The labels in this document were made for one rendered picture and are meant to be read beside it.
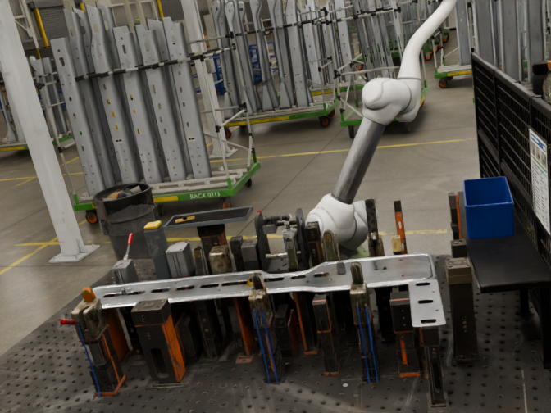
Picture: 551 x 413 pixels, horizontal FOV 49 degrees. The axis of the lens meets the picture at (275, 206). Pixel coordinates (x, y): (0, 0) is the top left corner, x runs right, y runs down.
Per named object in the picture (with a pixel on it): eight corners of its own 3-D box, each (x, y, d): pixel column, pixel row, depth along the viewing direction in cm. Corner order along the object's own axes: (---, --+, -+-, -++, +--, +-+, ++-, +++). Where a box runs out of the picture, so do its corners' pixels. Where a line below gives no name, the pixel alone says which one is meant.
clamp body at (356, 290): (357, 386, 205) (342, 296, 194) (358, 365, 216) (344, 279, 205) (384, 384, 203) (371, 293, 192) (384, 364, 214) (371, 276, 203)
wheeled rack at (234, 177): (78, 229, 676) (29, 71, 620) (121, 197, 767) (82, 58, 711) (239, 215, 619) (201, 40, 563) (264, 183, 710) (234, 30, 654)
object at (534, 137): (550, 239, 183) (546, 141, 173) (532, 213, 204) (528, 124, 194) (557, 238, 182) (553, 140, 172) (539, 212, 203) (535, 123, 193)
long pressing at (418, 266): (69, 315, 232) (68, 311, 231) (94, 288, 252) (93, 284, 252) (438, 282, 203) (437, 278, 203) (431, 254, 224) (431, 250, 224)
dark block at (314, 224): (321, 321, 250) (304, 228, 236) (322, 312, 256) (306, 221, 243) (333, 320, 249) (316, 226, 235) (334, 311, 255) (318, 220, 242)
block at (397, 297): (395, 379, 205) (385, 306, 196) (394, 360, 215) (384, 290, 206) (424, 378, 203) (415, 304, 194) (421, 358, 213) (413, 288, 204)
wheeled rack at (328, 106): (218, 140, 997) (194, 32, 942) (239, 126, 1086) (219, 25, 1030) (330, 128, 932) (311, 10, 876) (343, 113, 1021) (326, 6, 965)
